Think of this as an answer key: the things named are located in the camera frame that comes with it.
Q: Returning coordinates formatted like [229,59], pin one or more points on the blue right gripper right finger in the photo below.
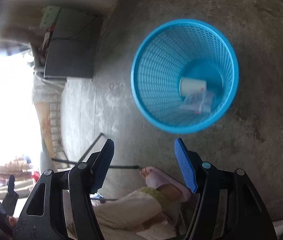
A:
[186,167]

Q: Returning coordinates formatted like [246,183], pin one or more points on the white paper cup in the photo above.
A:
[189,86]

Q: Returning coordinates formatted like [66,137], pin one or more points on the white wrapper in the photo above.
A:
[198,102]

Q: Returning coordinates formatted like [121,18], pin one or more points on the blue plastic trash basket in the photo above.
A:
[183,48]

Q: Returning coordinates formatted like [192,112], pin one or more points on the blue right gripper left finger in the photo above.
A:
[100,164]

